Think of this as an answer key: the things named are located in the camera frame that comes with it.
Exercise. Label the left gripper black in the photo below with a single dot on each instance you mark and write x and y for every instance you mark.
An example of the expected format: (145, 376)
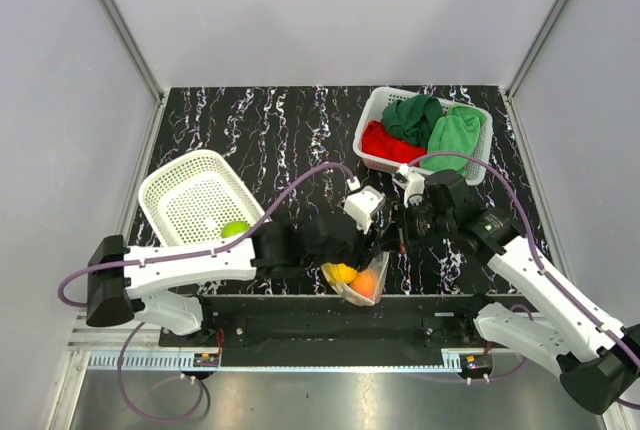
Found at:
(366, 247)

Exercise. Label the yellow fake lemon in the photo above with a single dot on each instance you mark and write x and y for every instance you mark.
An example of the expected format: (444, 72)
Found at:
(339, 273)

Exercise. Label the green fake apple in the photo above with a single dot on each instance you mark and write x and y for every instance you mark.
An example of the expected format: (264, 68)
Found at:
(235, 228)

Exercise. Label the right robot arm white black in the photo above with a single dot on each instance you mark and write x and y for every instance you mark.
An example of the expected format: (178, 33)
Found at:
(594, 355)

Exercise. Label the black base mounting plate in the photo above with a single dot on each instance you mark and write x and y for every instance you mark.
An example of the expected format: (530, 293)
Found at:
(295, 332)

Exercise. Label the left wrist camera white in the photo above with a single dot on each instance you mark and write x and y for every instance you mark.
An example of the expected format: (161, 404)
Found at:
(362, 204)

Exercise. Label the white perforated oval basket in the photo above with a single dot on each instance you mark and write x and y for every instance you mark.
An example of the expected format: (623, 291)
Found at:
(192, 198)

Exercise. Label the light green cloth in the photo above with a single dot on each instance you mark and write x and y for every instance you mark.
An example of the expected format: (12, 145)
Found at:
(458, 131)

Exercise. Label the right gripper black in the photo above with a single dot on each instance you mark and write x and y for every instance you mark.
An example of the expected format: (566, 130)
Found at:
(404, 236)

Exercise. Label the dark green cloth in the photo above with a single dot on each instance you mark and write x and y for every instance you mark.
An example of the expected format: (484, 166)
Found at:
(413, 120)

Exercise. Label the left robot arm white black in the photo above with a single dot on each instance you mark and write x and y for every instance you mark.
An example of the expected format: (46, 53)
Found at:
(134, 283)

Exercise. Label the aluminium frame rail front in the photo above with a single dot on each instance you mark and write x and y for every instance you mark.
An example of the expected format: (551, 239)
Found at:
(85, 337)

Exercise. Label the red cloth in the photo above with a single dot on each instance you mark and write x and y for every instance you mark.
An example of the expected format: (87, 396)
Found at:
(378, 142)

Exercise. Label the orange fake peach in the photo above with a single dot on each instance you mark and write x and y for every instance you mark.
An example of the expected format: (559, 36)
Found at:
(364, 283)

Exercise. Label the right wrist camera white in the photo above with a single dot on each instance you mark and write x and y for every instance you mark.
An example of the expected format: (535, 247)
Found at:
(411, 182)

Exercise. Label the polka dot zip bag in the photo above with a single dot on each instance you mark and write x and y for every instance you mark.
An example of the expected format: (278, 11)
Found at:
(379, 265)

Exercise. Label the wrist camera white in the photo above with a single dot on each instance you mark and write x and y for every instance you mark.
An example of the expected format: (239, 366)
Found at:
(362, 204)
(411, 182)

